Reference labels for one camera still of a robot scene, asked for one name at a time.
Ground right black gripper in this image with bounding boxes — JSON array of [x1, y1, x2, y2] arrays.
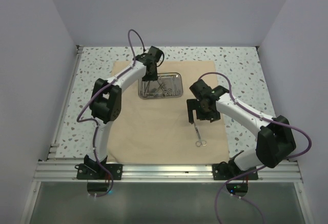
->
[[187, 98, 220, 124]]

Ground steel surgical scissors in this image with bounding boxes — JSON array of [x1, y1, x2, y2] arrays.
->
[[194, 123, 207, 147]]

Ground beige cloth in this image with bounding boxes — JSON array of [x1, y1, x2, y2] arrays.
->
[[107, 61, 229, 165]]

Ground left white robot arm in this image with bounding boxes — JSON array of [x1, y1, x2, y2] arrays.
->
[[85, 46, 165, 179]]

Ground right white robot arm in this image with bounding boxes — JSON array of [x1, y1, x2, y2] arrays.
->
[[187, 79, 296, 179]]

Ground steel scissors in tray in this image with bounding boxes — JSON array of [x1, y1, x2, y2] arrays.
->
[[156, 80, 176, 98]]

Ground steel instrument tray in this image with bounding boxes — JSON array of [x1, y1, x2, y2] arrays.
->
[[138, 72, 183, 99]]

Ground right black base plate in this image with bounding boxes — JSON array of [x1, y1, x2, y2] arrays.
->
[[212, 161, 259, 180]]

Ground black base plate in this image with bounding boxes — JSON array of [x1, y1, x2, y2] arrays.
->
[[212, 161, 259, 180], [75, 164, 123, 180]]

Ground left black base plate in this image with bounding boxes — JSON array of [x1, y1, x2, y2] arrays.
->
[[75, 164, 123, 180]]

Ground aluminium rail frame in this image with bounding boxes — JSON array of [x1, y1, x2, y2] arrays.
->
[[21, 46, 314, 223]]

